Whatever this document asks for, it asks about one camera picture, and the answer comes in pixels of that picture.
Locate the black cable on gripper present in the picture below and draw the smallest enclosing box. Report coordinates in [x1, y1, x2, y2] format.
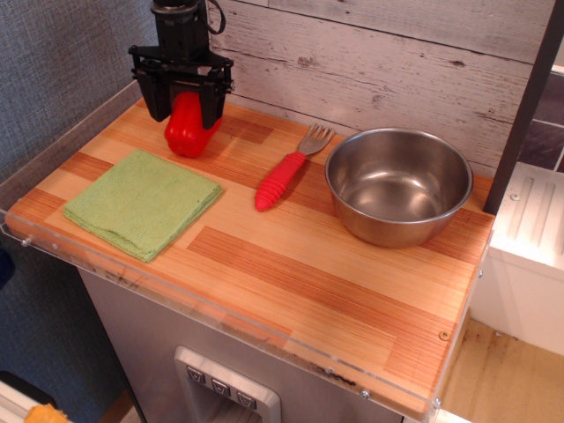
[205, 0, 227, 35]

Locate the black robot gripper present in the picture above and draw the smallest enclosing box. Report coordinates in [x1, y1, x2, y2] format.
[129, 1, 234, 130]

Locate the white toy sink unit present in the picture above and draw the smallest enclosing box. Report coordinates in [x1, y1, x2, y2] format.
[469, 64, 564, 356]

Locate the folded green cloth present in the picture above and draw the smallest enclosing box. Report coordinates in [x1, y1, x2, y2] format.
[63, 150, 222, 263]

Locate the silver toy fridge cabinet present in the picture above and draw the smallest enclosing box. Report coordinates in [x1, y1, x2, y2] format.
[77, 268, 409, 423]

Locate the fork with red handle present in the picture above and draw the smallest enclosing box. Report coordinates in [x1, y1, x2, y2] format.
[255, 123, 335, 212]

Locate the yellow object bottom left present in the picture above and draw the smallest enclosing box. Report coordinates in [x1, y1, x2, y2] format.
[24, 404, 69, 423]

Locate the red toy bell pepper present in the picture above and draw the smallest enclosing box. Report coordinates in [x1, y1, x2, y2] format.
[165, 92, 222, 158]

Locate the stainless steel bowl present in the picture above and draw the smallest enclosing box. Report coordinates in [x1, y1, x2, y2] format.
[325, 128, 474, 249]

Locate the dark grey right post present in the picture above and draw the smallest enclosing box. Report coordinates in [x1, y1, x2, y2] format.
[483, 0, 563, 215]

